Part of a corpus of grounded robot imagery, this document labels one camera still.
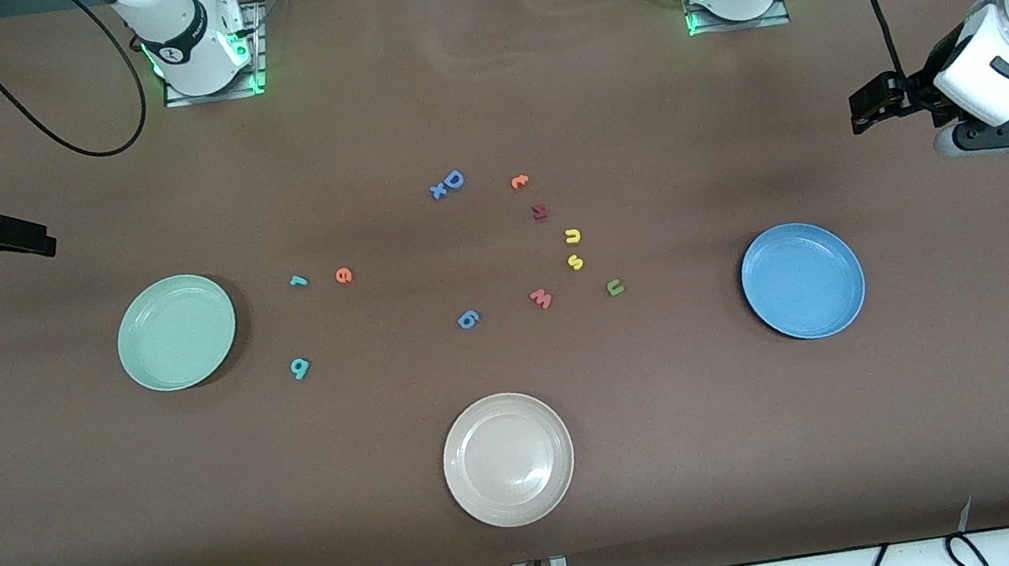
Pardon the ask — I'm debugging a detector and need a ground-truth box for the beige plate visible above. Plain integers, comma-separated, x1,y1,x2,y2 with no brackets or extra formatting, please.
434,383,585,537

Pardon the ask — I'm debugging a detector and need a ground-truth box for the blue plate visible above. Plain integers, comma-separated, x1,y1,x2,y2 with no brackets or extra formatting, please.
733,213,873,349

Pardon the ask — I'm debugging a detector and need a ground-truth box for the light green plate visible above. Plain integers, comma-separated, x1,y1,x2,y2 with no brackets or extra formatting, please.
107,267,246,400

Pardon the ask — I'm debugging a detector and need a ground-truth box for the brown table cover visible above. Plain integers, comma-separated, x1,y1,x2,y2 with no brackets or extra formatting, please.
0,0,1009,566

